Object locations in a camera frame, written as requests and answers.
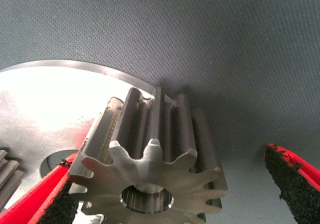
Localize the small steel gear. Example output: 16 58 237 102
0 148 25 211

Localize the dark grey table cloth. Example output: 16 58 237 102
0 0 320 224

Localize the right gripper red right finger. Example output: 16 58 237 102
264 143 320 224

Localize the round metal plate with pins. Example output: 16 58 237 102
0 59 176 224

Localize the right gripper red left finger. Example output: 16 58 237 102
0 152 81 224

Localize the larger steel gear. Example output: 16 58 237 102
68 85 229 224

